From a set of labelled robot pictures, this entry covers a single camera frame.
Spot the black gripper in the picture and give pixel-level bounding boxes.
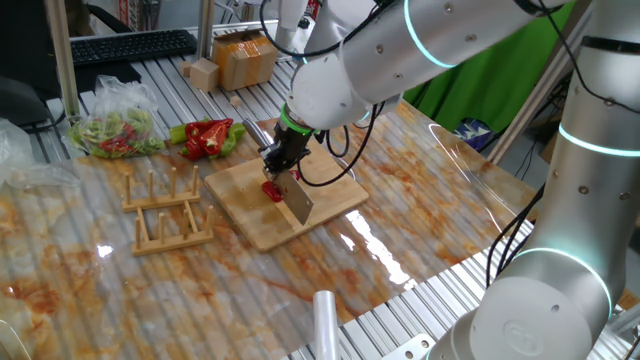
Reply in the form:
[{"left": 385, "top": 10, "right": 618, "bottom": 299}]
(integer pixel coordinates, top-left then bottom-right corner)
[{"left": 260, "top": 126, "right": 314, "bottom": 177}]

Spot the steel cleaver knife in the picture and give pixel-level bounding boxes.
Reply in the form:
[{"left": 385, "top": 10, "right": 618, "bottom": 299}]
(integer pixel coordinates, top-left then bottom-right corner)
[{"left": 242, "top": 118, "right": 315, "bottom": 226}]

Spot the bag of chopped peppers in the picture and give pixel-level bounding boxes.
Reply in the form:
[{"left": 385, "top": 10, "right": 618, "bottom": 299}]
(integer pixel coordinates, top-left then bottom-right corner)
[{"left": 66, "top": 74, "right": 167, "bottom": 160}]

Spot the red pepper piece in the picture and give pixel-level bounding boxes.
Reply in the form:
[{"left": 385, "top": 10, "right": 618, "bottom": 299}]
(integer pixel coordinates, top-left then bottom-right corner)
[{"left": 260, "top": 169, "right": 302, "bottom": 203}]

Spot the bamboo cutting board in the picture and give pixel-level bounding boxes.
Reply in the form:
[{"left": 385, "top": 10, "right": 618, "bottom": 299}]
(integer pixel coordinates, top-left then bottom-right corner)
[{"left": 203, "top": 140, "right": 370, "bottom": 253}]

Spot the halved red pepper with seeds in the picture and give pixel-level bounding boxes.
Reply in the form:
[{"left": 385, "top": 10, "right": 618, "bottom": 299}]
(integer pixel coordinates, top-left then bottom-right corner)
[{"left": 198, "top": 122, "right": 230, "bottom": 156}]

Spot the dark red pepper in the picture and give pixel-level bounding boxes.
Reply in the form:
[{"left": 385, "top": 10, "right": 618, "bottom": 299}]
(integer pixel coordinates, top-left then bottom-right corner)
[{"left": 184, "top": 118, "right": 235, "bottom": 139}]

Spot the small green pepper piece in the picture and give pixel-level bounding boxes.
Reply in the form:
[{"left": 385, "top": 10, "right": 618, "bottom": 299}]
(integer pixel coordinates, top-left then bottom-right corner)
[{"left": 168, "top": 123, "right": 190, "bottom": 145}]

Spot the taped cardboard box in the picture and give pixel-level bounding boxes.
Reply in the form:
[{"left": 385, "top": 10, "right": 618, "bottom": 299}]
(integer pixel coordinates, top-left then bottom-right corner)
[{"left": 210, "top": 27, "right": 279, "bottom": 92}]

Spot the marble pattern plastic mat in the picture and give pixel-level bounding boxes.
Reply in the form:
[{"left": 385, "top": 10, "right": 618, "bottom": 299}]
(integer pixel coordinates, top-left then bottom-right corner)
[{"left": 0, "top": 93, "right": 544, "bottom": 360}]

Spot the large wooden cube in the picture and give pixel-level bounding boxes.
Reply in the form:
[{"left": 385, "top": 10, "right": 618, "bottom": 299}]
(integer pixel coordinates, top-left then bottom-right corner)
[{"left": 188, "top": 57, "right": 221, "bottom": 94}]

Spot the wooden peg rack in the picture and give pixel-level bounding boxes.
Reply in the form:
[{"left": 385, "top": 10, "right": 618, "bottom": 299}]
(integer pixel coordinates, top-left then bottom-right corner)
[{"left": 121, "top": 164, "right": 217, "bottom": 258}]

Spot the white plastic roll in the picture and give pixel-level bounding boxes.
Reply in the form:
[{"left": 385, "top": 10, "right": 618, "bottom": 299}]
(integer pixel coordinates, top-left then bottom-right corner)
[{"left": 312, "top": 290, "right": 341, "bottom": 360}]

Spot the blue patterned bag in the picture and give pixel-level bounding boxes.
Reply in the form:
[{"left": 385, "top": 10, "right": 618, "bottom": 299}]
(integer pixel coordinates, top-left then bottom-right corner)
[{"left": 453, "top": 118, "right": 494, "bottom": 151}]

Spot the black keyboard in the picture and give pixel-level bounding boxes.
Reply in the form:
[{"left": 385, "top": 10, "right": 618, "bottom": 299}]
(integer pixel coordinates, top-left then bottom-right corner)
[{"left": 69, "top": 28, "right": 199, "bottom": 69}]

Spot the green cloth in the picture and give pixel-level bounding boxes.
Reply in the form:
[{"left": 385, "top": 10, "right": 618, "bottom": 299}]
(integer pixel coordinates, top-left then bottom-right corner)
[{"left": 402, "top": 0, "right": 576, "bottom": 134}]

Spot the empty clear plastic bag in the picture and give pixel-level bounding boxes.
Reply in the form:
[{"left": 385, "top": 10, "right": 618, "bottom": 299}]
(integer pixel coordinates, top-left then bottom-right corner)
[{"left": 0, "top": 117, "right": 81, "bottom": 190}]

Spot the black office chair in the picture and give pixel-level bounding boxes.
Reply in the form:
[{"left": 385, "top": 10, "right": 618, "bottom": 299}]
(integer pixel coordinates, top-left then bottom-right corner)
[{"left": 0, "top": 0, "right": 71, "bottom": 129}]

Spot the black tripod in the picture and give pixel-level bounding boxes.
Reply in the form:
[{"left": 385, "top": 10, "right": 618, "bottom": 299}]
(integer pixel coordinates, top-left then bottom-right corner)
[{"left": 519, "top": 64, "right": 584, "bottom": 151}]

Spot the short looped black cable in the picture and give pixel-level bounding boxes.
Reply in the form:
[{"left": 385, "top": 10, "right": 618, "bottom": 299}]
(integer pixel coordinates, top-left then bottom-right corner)
[{"left": 325, "top": 124, "right": 351, "bottom": 159}]

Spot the long black gripper cable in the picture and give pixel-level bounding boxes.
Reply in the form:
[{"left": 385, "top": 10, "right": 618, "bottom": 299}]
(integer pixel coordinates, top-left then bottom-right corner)
[{"left": 297, "top": 102, "right": 386, "bottom": 189}]

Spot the aluminium frame post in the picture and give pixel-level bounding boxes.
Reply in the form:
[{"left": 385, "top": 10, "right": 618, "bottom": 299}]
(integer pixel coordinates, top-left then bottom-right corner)
[
  {"left": 196, "top": 0, "right": 216, "bottom": 60},
  {"left": 44, "top": 0, "right": 81, "bottom": 121},
  {"left": 487, "top": 54, "right": 576, "bottom": 165}
]

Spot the black cable bundle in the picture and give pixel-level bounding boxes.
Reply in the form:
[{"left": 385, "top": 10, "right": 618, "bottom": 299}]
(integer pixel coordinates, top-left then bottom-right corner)
[{"left": 485, "top": 182, "right": 547, "bottom": 289}]

